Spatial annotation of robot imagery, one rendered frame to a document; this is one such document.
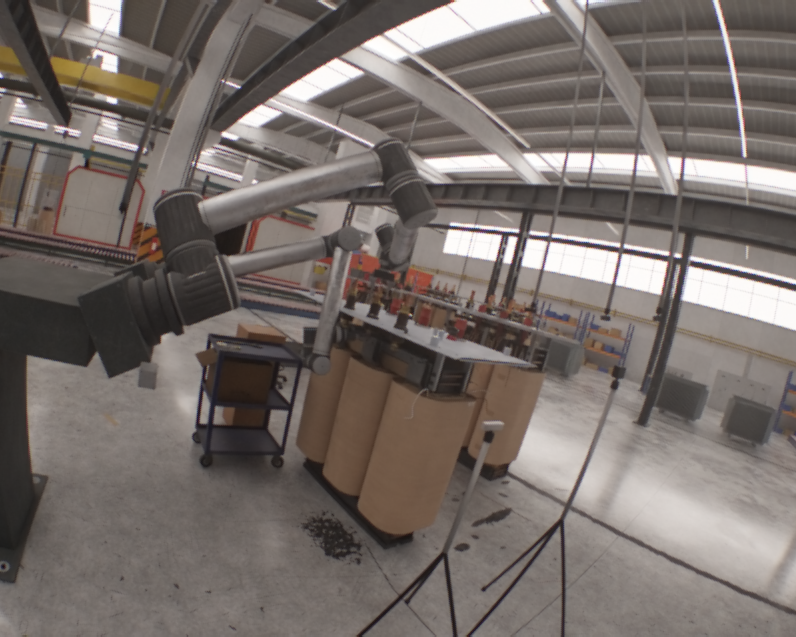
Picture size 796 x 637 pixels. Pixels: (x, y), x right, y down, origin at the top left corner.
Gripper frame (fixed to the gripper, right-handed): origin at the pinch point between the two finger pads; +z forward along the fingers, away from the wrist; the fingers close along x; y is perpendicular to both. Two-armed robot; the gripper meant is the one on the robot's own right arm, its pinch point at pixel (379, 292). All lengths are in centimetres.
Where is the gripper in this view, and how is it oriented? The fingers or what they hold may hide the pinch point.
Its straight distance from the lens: 245.6
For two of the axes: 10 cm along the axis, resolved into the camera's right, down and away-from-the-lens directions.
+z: -2.6, 9.6, 0.8
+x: -9.4, -2.3, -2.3
